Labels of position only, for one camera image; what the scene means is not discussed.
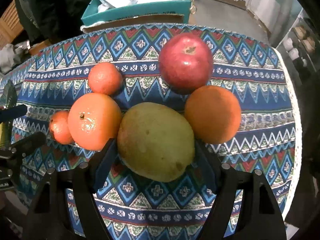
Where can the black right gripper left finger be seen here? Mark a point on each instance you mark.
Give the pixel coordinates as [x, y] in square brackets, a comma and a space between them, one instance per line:
[48, 215]

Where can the green mango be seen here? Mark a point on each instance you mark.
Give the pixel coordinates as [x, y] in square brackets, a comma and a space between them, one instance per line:
[155, 142]

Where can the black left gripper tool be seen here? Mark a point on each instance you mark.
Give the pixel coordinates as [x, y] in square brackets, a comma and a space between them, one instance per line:
[13, 154]

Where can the small tangerine left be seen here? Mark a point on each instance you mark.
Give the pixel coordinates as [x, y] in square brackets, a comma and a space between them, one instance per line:
[58, 127]

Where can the small tangerine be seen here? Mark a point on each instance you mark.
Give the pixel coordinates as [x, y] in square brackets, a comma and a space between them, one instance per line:
[58, 127]
[104, 78]

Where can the glossy large orange left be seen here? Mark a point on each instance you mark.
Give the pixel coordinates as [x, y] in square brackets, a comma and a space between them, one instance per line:
[93, 119]

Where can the small tangerine upper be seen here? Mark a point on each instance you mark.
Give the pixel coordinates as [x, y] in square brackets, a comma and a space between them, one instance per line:
[104, 78]

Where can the red apple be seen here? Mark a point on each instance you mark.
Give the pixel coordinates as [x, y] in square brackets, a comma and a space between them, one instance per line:
[185, 63]

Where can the white shoe rack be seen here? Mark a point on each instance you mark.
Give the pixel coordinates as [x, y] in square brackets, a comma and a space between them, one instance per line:
[299, 49]

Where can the teal cardboard box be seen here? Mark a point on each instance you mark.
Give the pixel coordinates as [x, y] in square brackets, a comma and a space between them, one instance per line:
[96, 11]

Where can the brown cardboard piece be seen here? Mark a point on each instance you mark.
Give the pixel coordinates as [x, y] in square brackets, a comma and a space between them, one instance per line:
[144, 19]

